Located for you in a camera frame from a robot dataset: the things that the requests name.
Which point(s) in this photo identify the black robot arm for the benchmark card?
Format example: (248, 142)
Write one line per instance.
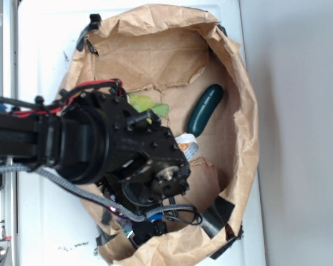
(94, 144)

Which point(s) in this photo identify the brown paper bag bin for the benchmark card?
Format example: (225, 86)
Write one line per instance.
(172, 54)

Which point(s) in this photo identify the aluminium frame rail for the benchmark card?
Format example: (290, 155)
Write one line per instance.
(8, 202)

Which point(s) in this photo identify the green plush turtle toy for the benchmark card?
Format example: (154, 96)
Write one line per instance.
(143, 103)

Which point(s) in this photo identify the orange spiral seashell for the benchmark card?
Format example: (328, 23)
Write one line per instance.
(183, 146)

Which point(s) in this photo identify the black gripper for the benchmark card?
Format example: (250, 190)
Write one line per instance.
(139, 198)

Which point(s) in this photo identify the dark green cucumber toy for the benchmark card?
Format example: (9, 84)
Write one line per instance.
(204, 109)

